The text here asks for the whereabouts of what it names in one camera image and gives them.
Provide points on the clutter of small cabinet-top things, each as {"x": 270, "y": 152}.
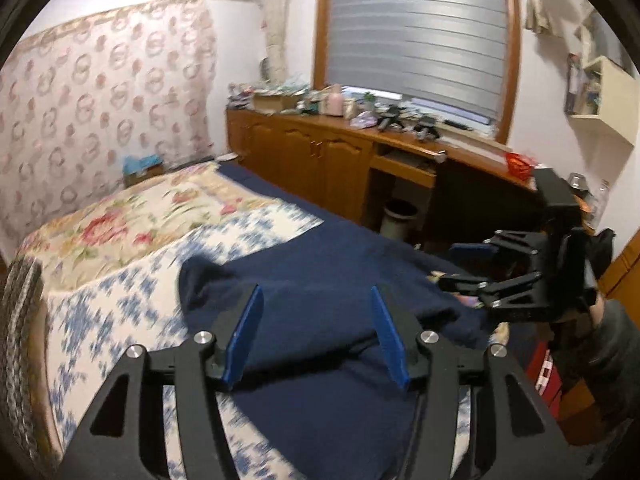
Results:
{"x": 400, "y": 117}

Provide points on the long wooden cabinet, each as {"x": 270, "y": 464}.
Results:
{"x": 300, "y": 155}

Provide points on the white blue-flowered sheet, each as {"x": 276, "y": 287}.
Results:
{"x": 110, "y": 310}

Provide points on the dark circle-patterned pillow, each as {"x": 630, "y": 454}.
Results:
{"x": 20, "y": 340}

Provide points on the metal cup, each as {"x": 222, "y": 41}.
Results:
{"x": 578, "y": 182}

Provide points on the beige wrapped pipe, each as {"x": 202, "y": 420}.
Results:
{"x": 274, "y": 30}

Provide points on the pink bottle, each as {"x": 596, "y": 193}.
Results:
{"x": 334, "y": 101}

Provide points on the person's right forearm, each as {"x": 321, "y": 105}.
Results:
{"x": 610, "y": 355}

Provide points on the navy blanket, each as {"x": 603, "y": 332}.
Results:
{"x": 320, "y": 220}

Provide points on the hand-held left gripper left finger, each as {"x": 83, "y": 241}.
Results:
{"x": 245, "y": 340}

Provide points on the cream wall shelf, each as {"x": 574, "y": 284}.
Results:
{"x": 605, "y": 95}

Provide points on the cream box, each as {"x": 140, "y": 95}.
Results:
{"x": 272, "y": 102}

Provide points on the grey window blind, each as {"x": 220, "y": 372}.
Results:
{"x": 415, "y": 35}

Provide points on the navy T-shirt with orange print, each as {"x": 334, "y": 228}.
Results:
{"x": 310, "y": 310}

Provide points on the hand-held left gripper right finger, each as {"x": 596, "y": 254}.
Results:
{"x": 390, "y": 340}

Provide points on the teal box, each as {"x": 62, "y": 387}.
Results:
{"x": 142, "y": 167}

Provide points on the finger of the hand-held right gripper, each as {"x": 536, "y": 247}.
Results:
{"x": 505, "y": 292}
{"x": 467, "y": 252}

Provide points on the beige floral bedspread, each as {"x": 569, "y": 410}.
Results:
{"x": 130, "y": 225}

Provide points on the wooden window frame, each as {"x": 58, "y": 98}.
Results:
{"x": 515, "y": 60}

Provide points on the red patterned bowl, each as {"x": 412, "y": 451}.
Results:
{"x": 519, "y": 165}

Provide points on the dark waste bin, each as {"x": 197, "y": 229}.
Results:
{"x": 399, "y": 215}

